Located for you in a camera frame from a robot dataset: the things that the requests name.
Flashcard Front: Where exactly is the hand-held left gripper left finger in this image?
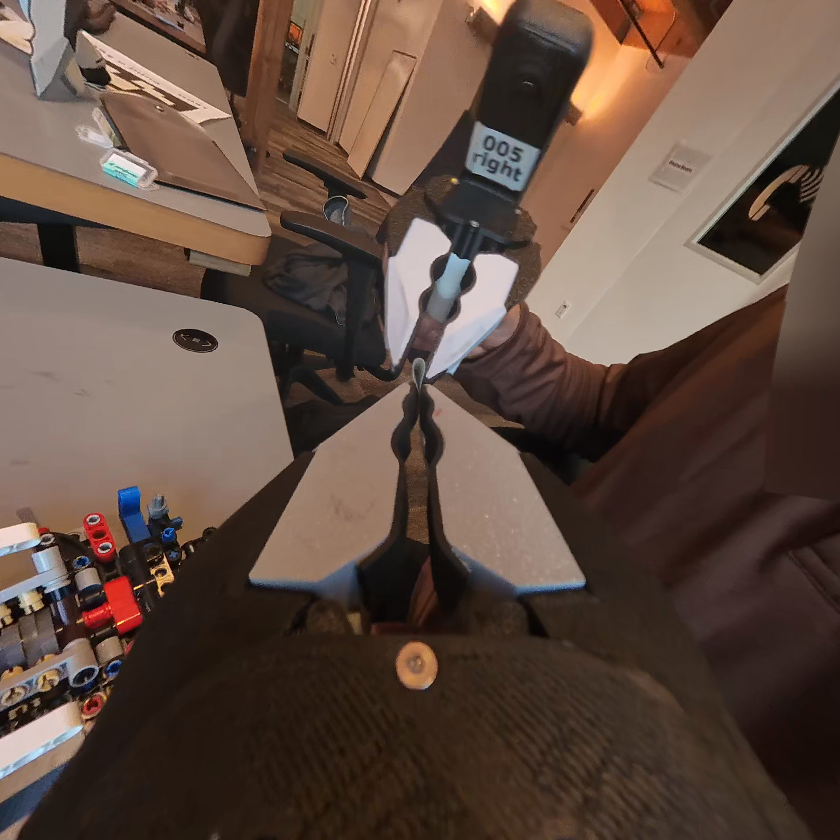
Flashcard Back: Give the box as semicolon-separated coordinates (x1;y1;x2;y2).
248;382;421;614

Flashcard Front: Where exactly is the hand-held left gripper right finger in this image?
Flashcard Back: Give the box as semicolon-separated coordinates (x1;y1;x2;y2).
421;384;587;601

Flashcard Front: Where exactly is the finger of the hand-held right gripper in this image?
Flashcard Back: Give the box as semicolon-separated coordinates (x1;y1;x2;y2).
382;218;455;368
425;251;521;382

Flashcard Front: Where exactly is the person's right forearm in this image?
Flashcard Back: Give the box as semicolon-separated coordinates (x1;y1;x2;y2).
453;289;788;460

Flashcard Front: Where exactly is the grey desk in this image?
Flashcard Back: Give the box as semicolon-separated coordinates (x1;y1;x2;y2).
0;257;294;840

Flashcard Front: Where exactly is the person's right hand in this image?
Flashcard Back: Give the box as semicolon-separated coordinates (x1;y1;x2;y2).
415;314;450;361

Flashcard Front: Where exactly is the dark jacket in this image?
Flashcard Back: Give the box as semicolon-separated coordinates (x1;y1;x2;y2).
262;243;349;326

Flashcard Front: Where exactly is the black office chair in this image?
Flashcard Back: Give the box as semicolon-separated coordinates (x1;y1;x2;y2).
262;150;401;401

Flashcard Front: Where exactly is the brown folder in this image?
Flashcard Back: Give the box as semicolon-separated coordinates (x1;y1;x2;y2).
101;92;263;204

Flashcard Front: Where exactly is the red toy brick race car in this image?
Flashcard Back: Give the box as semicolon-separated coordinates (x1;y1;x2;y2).
0;486;217;782

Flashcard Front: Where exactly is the small green-white box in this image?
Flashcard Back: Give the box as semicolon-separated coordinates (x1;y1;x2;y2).
100;147;160;191

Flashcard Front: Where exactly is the black-white marker sheet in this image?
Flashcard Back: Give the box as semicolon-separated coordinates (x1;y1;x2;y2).
79;29;231;126

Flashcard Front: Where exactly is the small white wall sign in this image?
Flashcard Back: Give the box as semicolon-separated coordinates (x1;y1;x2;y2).
648;140;713;193

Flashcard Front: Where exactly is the wooden post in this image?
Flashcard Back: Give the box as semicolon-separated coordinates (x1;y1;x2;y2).
244;0;294;173

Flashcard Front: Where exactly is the dark wall poster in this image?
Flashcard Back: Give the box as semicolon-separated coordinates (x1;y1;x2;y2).
686;85;840;284

